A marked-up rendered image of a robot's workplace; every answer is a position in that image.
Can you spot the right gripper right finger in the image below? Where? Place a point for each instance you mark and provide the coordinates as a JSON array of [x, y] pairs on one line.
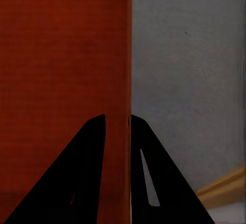
[[178, 202]]

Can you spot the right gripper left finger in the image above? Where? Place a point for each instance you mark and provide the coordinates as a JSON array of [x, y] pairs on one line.
[[68, 192]]

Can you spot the storage box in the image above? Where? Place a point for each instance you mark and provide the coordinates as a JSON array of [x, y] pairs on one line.
[[63, 62]]

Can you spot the door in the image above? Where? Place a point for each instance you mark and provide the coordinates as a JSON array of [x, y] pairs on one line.
[[226, 190]]

